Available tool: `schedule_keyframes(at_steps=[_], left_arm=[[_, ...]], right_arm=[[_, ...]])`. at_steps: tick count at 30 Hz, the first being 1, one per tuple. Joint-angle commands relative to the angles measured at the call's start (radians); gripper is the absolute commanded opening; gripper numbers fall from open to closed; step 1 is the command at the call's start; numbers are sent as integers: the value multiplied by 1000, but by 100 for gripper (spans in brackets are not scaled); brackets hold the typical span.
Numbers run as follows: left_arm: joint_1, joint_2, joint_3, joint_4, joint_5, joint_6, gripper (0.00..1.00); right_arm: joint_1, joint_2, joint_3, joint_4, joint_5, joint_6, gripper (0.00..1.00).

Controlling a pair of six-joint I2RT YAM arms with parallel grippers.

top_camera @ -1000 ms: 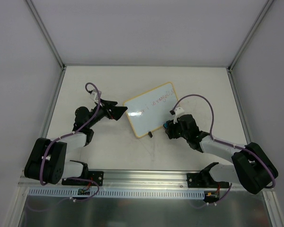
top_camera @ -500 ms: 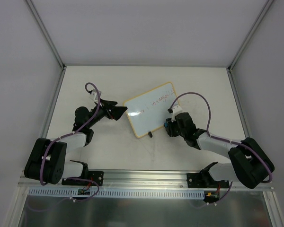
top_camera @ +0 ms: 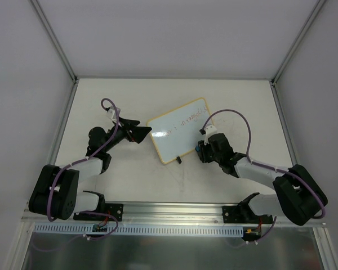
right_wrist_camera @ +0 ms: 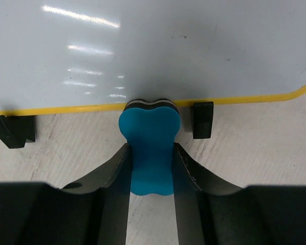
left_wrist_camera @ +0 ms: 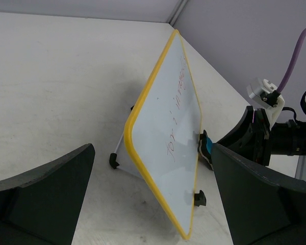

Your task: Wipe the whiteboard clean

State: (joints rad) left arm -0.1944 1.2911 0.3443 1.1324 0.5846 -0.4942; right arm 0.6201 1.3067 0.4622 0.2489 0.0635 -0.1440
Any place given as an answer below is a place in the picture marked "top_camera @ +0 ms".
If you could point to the aluminium frame post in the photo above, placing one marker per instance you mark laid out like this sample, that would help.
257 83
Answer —
39 11
309 21

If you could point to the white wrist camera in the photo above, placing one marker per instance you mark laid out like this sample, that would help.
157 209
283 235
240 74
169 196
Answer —
111 114
208 131

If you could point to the white slotted cable duct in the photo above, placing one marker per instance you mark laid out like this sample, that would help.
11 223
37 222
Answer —
139 229

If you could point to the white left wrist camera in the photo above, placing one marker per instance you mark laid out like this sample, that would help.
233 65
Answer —
111 114

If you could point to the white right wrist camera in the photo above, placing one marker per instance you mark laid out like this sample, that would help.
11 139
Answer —
208 131

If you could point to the yellow framed whiteboard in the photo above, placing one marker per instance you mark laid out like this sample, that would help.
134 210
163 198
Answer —
176 132

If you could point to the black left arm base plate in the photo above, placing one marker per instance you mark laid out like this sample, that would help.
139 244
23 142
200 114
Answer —
113 209

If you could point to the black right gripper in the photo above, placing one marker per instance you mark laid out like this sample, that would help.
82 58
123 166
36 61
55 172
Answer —
207 153

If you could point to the left aluminium frame post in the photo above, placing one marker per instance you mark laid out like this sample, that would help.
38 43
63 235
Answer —
39 11

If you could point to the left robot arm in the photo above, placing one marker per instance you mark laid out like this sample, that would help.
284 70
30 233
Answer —
56 193

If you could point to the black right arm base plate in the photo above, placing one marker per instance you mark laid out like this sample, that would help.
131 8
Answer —
243 215

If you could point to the aluminium mounting rail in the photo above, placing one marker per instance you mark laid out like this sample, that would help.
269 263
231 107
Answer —
175 213

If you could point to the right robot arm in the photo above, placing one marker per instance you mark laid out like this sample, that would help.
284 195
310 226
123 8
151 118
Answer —
296 194

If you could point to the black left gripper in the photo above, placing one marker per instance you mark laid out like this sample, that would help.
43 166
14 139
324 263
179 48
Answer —
128 130

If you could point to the right aluminium frame post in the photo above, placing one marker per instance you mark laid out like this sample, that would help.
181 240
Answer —
309 21

